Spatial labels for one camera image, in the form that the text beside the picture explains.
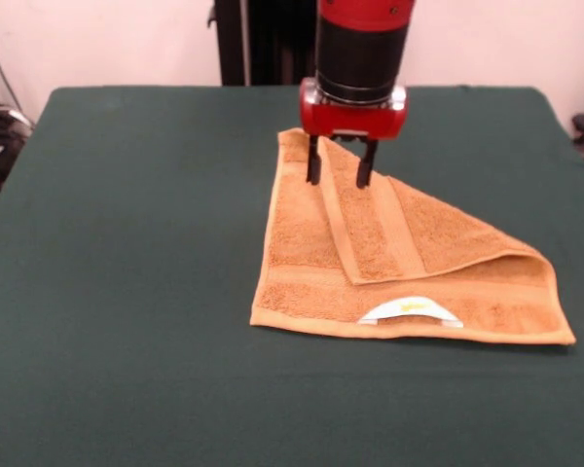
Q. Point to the dark green table cloth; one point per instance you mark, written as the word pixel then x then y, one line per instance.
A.
pixel 126 316

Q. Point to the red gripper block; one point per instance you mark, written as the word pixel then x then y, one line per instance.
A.
pixel 355 119

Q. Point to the black pedestal column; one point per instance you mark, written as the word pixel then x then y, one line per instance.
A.
pixel 272 44

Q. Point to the tan terry towel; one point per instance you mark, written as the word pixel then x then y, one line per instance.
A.
pixel 311 253

